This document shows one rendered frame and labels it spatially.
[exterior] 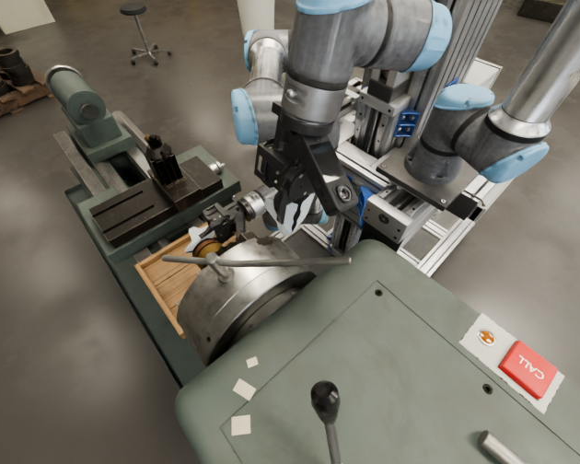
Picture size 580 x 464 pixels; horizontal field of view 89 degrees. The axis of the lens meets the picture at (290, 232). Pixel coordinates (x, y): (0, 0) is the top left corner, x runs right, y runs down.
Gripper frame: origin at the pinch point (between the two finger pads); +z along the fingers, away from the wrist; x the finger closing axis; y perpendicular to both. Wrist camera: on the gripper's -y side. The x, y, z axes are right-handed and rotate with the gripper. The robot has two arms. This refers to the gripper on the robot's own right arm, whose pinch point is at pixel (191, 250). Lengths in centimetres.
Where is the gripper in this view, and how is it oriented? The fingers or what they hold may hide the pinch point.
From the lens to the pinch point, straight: 84.5
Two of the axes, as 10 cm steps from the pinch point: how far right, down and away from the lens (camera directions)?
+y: -6.6, -6.1, 4.4
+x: 0.0, -5.9, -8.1
